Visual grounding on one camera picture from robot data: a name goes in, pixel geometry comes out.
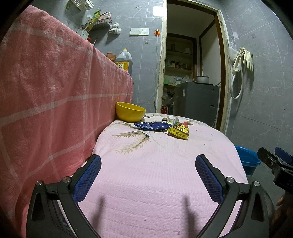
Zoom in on orange wall hook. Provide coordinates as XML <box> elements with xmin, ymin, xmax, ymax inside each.
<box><xmin>154</xmin><ymin>29</ymin><xmax>160</xmax><ymax>37</ymax></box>

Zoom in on metal pot on fridge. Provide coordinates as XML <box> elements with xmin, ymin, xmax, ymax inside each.
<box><xmin>195</xmin><ymin>75</ymin><xmax>209</xmax><ymax>84</ymax></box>

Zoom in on person's right hand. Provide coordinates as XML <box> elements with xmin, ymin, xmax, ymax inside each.
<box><xmin>272</xmin><ymin>194</ymin><xmax>292</xmax><ymax>224</ymax></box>

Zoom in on large oil jug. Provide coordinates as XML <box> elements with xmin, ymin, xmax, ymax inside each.
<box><xmin>115</xmin><ymin>48</ymin><xmax>133</xmax><ymax>75</ymax></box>

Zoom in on yellow plastic bowl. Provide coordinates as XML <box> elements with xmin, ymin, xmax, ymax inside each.
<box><xmin>116</xmin><ymin>102</ymin><xmax>146</xmax><ymax>123</ymax></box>

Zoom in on pink floral table cloth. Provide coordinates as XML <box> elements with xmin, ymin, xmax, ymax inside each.
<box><xmin>79</xmin><ymin>118</ymin><xmax>247</xmax><ymax>237</ymax></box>

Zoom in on cream rubber gloves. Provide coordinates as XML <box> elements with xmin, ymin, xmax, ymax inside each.
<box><xmin>232</xmin><ymin>47</ymin><xmax>254</xmax><ymax>74</ymax></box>

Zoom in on white wall switch plate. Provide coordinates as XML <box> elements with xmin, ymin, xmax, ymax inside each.
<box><xmin>130</xmin><ymin>28</ymin><xmax>149</xmax><ymax>36</ymax></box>

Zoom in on blue foil wrapper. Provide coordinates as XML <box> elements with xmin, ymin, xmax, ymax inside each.
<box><xmin>134</xmin><ymin>122</ymin><xmax>172</xmax><ymax>131</ymax></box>

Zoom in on pink checked towel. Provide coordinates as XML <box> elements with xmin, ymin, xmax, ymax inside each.
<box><xmin>1</xmin><ymin>5</ymin><xmax>133</xmax><ymax>237</ymax></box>

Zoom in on yellow snack packet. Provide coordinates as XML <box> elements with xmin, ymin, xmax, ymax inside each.
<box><xmin>168</xmin><ymin>122</ymin><xmax>189</xmax><ymax>140</ymax></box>

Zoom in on silver foil trash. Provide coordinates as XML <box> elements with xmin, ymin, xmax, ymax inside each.
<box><xmin>166</xmin><ymin>115</ymin><xmax>180</xmax><ymax>126</ymax></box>

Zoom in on grey refrigerator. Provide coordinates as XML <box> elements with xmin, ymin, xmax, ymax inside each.
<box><xmin>173</xmin><ymin>82</ymin><xmax>219</xmax><ymax>127</ymax></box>

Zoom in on blue plastic basin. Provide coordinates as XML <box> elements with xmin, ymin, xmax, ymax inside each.
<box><xmin>235</xmin><ymin>145</ymin><xmax>261</xmax><ymax>176</ymax></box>

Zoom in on wall shelf with packets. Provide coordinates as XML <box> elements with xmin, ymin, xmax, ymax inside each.
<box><xmin>84</xmin><ymin>10</ymin><xmax>112</xmax><ymax>32</ymax></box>

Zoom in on white wire basket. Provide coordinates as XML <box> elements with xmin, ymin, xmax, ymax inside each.
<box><xmin>71</xmin><ymin>0</ymin><xmax>94</xmax><ymax>11</ymax></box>

